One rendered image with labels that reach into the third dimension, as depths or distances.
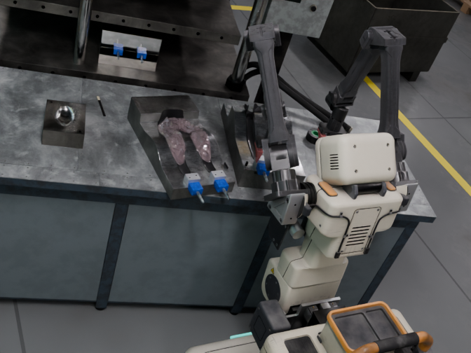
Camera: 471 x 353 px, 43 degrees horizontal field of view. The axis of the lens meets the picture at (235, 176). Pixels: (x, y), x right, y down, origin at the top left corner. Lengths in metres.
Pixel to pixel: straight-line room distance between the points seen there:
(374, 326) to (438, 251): 2.01
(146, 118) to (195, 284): 0.80
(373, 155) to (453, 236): 2.36
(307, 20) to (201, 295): 1.41
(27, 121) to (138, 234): 0.62
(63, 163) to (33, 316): 0.81
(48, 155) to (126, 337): 0.92
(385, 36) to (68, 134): 1.18
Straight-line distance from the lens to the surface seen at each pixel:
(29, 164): 2.28
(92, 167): 2.30
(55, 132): 2.33
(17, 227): 2.47
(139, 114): 2.44
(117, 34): 2.86
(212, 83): 2.99
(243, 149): 2.43
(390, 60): 2.02
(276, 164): 1.80
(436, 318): 3.52
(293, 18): 3.01
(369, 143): 1.81
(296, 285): 2.06
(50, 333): 2.78
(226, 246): 2.59
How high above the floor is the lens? 2.28
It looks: 38 degrees down
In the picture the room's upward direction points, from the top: 19 degrees clockwise
